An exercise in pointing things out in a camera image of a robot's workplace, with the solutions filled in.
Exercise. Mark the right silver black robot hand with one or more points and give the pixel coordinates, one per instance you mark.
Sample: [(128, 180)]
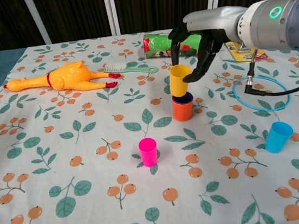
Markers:
[(209, 18)]

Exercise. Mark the yellow plastic cup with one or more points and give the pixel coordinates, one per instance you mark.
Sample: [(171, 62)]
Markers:
[(178, 82)]

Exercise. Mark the dark blue plastic cup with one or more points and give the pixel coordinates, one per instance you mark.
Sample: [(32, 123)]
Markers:
[(189, 99)]

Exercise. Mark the light blue plastic cup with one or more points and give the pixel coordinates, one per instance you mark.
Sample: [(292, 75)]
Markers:
[(277, 140)]

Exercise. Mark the pink plastic cup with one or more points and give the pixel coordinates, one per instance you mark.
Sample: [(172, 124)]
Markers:
[(148, 153)]

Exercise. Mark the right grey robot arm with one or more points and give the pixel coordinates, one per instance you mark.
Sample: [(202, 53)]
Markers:
[(278, 27)]

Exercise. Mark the orange plastic cup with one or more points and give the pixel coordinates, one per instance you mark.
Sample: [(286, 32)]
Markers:
[(182, 112)]

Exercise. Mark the razor on yellow card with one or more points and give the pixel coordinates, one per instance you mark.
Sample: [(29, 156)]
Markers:
[(240, 54)]

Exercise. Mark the green cylindrical can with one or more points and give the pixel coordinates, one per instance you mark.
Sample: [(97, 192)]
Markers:
[(157, 45)]

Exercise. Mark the yellow rubber chicken toy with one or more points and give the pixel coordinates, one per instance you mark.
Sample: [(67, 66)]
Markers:
[(66, 75)]

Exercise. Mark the floral print tablecloth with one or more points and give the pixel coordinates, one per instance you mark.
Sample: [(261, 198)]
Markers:
[(90, 165)]

